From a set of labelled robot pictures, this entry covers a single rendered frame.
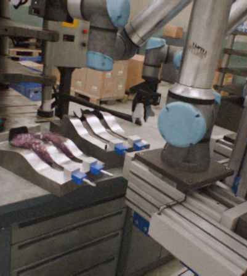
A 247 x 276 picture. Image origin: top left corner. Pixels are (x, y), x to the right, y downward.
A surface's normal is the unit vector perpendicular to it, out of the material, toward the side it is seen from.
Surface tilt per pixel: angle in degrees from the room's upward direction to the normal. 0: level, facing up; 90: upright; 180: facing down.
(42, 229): 90
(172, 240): 90
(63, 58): 90
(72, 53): 90
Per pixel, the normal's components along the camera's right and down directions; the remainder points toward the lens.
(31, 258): 0.63, 0.36
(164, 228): -0.75, 0.13
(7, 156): -0.54, 0.22
